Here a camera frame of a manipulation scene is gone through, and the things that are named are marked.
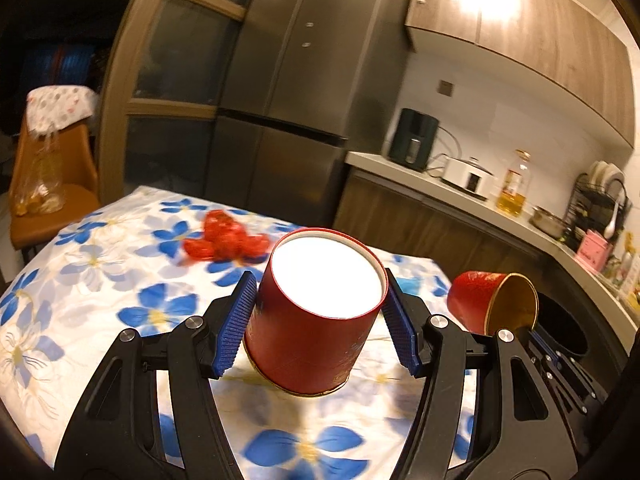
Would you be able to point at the blue floral tablecloth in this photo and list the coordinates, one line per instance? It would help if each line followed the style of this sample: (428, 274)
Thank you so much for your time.
(100, 280)

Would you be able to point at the white ladle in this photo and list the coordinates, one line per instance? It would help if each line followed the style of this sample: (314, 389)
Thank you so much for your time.
(614, 220)

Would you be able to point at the white dotted cloth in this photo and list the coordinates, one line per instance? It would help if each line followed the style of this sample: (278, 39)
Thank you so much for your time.
(60, 105)

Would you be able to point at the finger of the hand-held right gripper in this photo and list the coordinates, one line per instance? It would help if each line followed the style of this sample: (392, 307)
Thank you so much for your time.
(570, 377)

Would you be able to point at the grey refrigerator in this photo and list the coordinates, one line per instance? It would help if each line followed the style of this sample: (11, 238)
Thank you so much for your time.
(300, 85)

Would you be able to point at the black trash bin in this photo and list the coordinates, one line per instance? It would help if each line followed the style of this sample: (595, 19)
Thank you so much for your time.
(562, 325)

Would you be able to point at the red cylindrical box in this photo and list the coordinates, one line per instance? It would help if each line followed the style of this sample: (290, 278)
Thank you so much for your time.
(305, 340)

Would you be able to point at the black dish rack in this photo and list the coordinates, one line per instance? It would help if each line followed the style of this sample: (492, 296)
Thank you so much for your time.
(590, 195)

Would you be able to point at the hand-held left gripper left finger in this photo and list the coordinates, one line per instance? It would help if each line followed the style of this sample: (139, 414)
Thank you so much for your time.
(235, 325)

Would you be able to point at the dark coffee maker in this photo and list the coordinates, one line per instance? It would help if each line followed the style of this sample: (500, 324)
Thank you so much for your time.
(412, 137)

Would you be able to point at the wooden glass door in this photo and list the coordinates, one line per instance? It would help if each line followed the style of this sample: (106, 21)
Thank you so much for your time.
(165, 70)

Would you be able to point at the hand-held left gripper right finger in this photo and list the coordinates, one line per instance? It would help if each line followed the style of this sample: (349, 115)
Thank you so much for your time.
(400, 330)

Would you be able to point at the dark wall socket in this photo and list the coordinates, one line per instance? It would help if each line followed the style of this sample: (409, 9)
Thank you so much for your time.
(445, 87)

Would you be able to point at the clear plastic food bag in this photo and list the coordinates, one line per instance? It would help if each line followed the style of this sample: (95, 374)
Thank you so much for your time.
(40, 185)

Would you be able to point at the wooden upper cabinets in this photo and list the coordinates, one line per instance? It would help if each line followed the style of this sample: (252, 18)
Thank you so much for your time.
(525, 25)

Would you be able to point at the pink utensil holder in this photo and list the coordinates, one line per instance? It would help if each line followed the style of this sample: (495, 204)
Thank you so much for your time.
(592, 252)

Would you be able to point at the orange chair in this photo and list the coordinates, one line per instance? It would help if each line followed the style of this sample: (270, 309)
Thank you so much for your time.
(75, 200)

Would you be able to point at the cooking oil bottle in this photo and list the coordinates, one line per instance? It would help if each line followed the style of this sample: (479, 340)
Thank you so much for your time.
(512, 195)

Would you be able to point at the steel basin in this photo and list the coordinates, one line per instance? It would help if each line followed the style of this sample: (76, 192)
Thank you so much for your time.
(547, 222)

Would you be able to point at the crumpled red plastic bag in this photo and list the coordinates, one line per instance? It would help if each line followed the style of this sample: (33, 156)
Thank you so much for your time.
(225, 237)

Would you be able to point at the wooden cabinets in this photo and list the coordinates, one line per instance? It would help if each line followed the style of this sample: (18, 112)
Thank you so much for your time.
(525, 25)
(425, 220)

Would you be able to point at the white rice cooker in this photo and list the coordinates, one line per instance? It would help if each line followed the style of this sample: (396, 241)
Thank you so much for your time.
(467, 177)

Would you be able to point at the wooden lower cabinets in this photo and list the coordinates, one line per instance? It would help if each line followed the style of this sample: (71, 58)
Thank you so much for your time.
(425, 220)

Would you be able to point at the red cylindrical lid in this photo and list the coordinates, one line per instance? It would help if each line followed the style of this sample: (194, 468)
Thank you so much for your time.
(470, 300)

